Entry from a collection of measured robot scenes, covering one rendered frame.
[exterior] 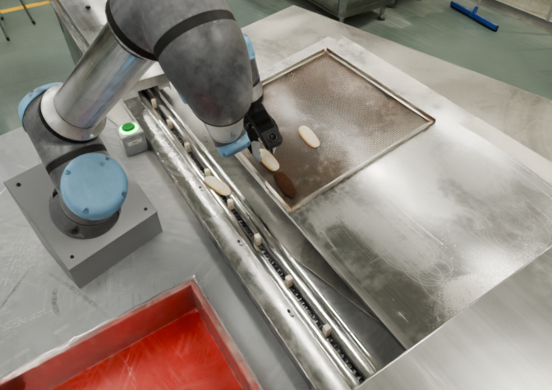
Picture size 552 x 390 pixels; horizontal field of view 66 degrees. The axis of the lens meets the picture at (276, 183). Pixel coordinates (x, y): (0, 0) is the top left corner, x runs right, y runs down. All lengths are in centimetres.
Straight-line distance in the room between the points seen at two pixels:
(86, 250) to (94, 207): 23
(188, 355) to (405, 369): 60
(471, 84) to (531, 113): 24
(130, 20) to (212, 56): 13
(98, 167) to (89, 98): 15
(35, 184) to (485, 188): 104
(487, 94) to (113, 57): 140
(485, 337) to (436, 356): 5
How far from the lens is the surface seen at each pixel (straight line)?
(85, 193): 85
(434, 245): 103
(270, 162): 117
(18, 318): 114
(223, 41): 55
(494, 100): 176
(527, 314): 51
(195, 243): 112
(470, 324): 47
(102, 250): 107
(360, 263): 99
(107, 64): 70
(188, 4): 56
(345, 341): 94
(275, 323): 93
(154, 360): 97
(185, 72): 55
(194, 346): 97
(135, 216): 108
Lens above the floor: 169
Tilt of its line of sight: 45 degrees down
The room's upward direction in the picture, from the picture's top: straight up
